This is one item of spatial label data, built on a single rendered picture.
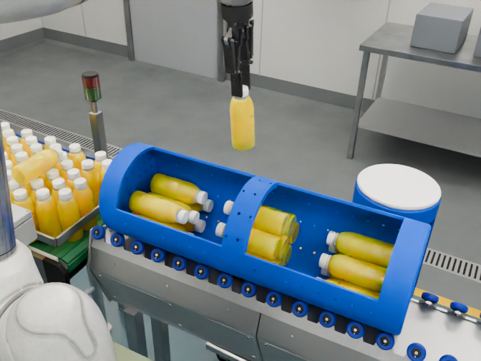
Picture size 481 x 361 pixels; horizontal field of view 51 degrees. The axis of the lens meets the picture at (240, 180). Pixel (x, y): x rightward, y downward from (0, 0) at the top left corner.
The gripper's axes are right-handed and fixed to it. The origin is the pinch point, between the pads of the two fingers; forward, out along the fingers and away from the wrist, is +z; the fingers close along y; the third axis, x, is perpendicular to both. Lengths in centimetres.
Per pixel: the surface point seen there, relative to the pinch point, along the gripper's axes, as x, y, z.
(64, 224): 51, -27, 47
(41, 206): 56, -29, 40
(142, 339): 32, -26, 97
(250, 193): -9.0, -14.8, 23.4
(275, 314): -21, -26, 53
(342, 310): -39, -27, 41
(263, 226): -13.1, -15.8, 32.9
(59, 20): 412, 323, 150
